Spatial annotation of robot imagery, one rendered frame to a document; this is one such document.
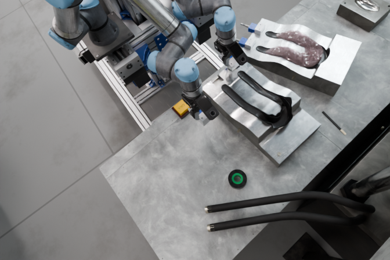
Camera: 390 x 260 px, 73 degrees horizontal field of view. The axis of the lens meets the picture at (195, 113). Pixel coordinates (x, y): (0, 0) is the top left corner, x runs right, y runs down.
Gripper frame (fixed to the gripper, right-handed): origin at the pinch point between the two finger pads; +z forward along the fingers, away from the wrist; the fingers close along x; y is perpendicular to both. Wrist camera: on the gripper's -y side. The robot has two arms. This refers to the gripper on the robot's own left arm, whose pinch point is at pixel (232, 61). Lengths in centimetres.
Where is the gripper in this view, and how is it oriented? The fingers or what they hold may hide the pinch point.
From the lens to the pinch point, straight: 130.4
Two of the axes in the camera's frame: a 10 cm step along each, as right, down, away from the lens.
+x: -7.3, 6.8, -0.4
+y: -6.6, -6.9, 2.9
